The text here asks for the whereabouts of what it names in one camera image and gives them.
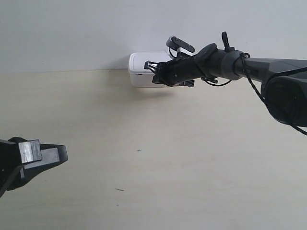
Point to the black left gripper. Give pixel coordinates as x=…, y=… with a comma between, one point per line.
x=174, y=71

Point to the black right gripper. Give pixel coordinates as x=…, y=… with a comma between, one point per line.
x=38, y=157

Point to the white plastic lidded container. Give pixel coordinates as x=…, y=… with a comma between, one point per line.
x=140, y=77

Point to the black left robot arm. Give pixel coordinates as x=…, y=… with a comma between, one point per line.
x=283, y=81

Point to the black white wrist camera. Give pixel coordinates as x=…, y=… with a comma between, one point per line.
x=178, y=48

